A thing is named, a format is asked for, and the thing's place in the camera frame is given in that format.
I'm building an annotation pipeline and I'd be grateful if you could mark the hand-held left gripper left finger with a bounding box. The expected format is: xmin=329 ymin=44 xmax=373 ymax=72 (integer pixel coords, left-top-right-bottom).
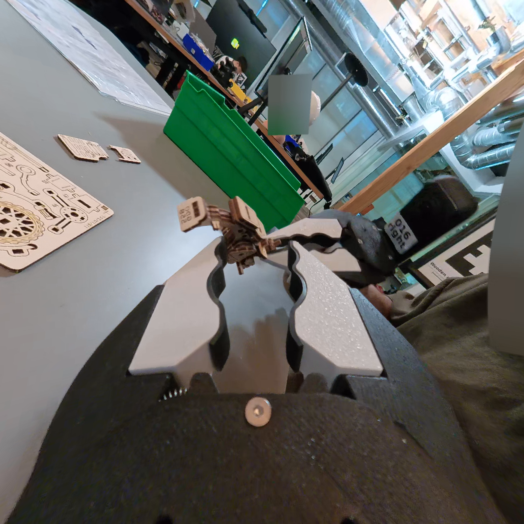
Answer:
xmin=128 ymin=237 xmax=231 ymax=376

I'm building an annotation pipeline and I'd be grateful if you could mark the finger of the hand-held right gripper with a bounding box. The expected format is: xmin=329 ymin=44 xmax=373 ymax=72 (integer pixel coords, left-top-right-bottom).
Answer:
xmin=311 ymin=243 xmax=365 ymax=284
xmin=265 ymin=217 xmax=349 ymax=247

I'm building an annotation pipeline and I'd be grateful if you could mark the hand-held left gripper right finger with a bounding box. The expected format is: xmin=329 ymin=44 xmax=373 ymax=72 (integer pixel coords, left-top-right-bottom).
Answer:
xmin=286 ymin=241 xmax=385 ymax=378

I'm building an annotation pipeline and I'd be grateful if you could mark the wooden puzzle model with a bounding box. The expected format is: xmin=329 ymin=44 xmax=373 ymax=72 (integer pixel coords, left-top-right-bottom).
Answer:
xmin=177 ymin=196 xmax=284 ymax=276

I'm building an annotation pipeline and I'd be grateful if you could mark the person's right hand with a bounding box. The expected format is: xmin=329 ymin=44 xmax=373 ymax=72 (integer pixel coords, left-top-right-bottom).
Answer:
xmin=362 ymin=285 xmax=393 ymax=319

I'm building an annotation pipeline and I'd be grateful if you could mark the white puzzle box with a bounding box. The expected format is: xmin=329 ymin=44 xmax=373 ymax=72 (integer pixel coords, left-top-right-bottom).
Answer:
xmin=417 ymin=219 xmax=497 ymax=288

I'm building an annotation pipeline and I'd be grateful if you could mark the green plastic bin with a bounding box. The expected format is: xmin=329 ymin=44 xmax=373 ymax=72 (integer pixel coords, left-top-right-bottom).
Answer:
xmin=162 ymin=70 xmax=306 ymax=233

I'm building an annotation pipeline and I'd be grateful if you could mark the wooden ceiling beam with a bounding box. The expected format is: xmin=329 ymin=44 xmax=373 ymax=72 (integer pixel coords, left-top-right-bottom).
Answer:
xmin=339 ymin=61 xmax=524 ymax=215

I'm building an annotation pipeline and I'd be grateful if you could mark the person's brown clothing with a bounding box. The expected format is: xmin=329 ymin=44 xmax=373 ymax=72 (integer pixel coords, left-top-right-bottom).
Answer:
xmin=387 ymin=273 xmax=524 ymax=524

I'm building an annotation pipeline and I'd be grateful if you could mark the yellow object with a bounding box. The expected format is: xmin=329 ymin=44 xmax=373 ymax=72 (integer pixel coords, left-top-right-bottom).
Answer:
xmin=228 ymin=79 xmax=253 ymax=104

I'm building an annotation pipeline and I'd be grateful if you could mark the wooden puzzle sheet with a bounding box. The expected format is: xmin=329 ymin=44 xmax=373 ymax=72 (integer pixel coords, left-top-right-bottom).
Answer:
xmin=0 ymin=131 xmax=115 ymax=272

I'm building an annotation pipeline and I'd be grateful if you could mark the small loose wooden puzzle piece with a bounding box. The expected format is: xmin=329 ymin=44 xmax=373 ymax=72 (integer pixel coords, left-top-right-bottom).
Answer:
xmin=108 ymin=145 xmax=142 ymax=165

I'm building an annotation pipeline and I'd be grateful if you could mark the black round lamp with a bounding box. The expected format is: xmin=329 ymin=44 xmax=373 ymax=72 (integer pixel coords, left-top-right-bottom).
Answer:
xmin=343 ymin=52 xmax=370 ymax=87

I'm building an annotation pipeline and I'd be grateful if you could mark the slim black monitor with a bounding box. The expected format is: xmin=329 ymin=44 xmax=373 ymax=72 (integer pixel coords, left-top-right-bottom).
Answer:
xmin=255 ymin=16 xmax=317 ymax=105

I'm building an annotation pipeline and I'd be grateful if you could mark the large loose wooden puzzle piece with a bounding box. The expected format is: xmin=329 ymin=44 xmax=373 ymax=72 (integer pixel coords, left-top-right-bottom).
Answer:
xmin=57 ymin=134 xmax=110 ymax=163

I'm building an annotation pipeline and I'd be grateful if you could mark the blue plastic bin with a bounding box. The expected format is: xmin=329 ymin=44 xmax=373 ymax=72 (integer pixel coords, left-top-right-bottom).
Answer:
xmin=183 ymin=33 xmax=215 ymax=71

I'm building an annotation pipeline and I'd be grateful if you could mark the black computer monitor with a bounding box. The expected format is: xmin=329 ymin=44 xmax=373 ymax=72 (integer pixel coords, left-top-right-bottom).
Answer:
xmin=206 ymin=0 xmax=278 ymax=87

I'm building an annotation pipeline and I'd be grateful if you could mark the long wooden table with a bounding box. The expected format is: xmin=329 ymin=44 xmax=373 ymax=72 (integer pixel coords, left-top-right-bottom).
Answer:
xmin=125 ymin=0 xmax=325 ymax=199

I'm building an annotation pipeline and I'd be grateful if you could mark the puzzle instruction booklet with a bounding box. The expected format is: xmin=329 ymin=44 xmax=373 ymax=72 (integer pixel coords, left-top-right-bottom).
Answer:
xmin=7 ymin=0 xmax=173 ymax=116

